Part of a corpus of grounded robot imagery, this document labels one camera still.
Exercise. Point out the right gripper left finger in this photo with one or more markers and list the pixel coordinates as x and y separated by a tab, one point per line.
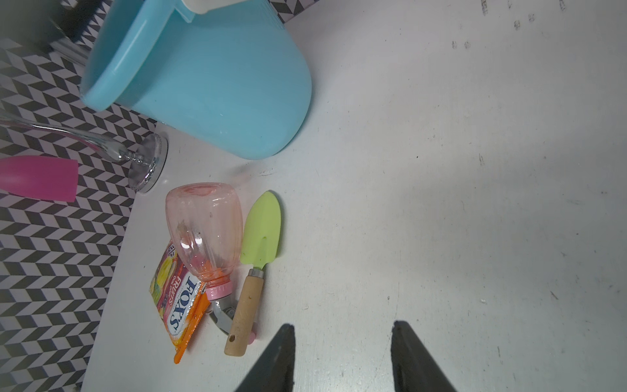
274	370

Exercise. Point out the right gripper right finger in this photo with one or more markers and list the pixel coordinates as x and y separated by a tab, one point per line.
414	368

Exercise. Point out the green trowel wooden handle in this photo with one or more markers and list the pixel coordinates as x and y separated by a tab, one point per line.
260	246

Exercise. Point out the pink spray bottle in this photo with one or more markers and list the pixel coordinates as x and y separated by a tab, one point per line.
205	222

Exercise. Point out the Fox's candy bag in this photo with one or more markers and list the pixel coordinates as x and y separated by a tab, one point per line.
180	300

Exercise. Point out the chrome glass rack stand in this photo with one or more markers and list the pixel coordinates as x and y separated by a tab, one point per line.
147	162

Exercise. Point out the light blue plastic bucket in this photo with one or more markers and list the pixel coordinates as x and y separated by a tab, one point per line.
231	76

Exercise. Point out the pink wine glass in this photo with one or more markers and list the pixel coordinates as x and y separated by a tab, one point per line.
40	177

